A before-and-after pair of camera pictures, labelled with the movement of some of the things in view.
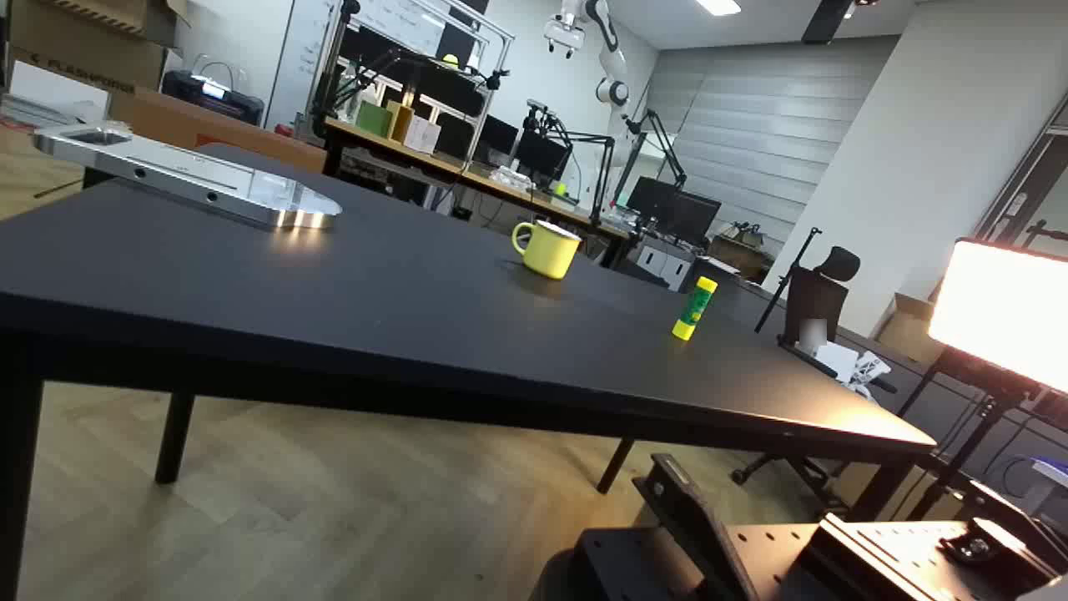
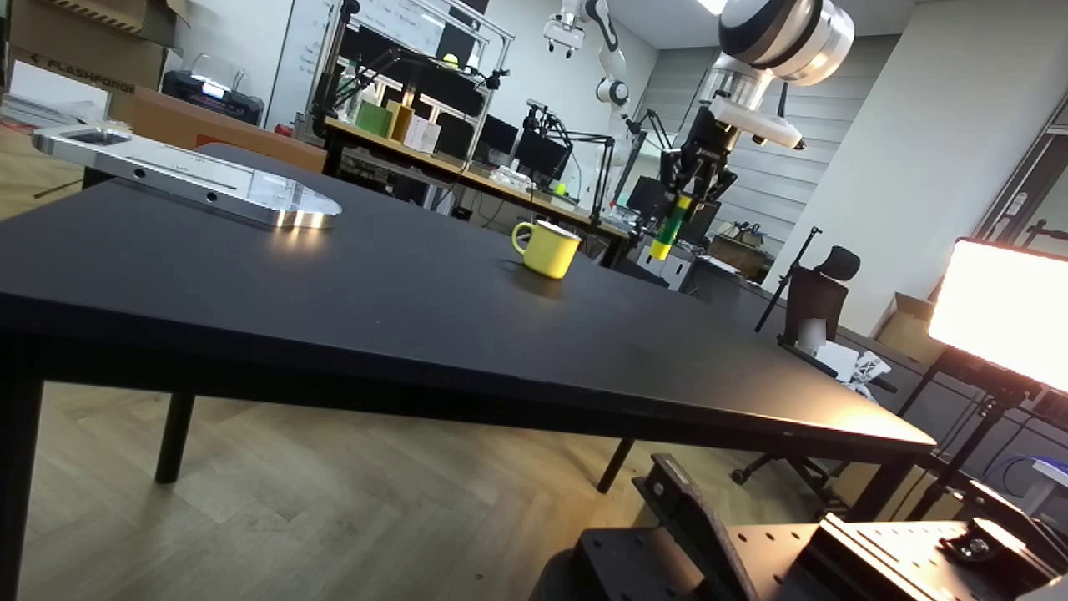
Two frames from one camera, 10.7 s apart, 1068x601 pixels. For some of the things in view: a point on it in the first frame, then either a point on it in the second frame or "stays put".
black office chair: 816,310 stays put
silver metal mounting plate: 188,175 stays put
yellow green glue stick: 697,310 → 677,222
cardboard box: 107,44 stays put
